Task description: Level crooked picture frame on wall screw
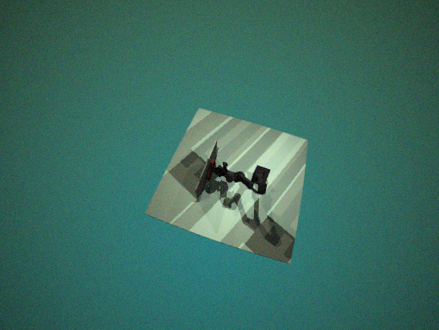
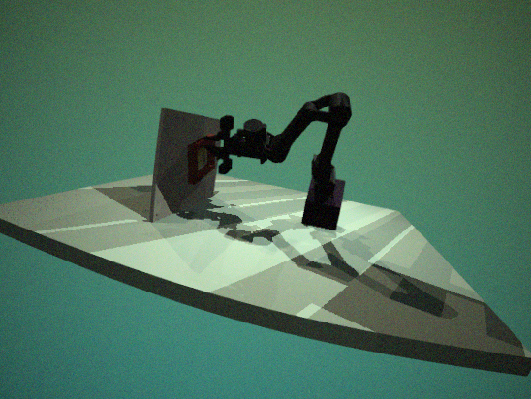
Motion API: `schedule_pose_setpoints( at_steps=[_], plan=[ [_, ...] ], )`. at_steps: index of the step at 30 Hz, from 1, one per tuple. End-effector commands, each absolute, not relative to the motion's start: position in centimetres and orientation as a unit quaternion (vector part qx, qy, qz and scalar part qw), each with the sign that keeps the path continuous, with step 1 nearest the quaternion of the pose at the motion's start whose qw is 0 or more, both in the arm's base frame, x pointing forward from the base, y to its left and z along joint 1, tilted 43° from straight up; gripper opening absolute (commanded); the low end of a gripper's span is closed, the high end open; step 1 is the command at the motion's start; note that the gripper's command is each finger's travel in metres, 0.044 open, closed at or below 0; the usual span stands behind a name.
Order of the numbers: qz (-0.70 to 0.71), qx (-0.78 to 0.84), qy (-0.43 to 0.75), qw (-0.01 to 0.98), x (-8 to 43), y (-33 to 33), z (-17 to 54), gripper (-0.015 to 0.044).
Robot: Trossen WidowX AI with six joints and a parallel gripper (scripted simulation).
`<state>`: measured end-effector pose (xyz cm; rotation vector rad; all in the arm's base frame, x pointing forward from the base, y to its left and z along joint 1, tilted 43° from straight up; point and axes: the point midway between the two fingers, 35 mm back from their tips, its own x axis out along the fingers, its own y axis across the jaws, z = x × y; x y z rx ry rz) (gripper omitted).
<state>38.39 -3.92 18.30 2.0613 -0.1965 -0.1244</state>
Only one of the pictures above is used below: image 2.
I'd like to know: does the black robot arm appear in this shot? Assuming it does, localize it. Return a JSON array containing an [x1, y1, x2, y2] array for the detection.
[[232, 92, 352, 197]]

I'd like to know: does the dark red rectangular picture frame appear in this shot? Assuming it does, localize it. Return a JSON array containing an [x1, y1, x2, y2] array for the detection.
[[187, 134, 215, 185]]

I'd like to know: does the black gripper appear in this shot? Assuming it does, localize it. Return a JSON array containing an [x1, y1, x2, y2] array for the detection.
[[203, 115, 246, 174]]

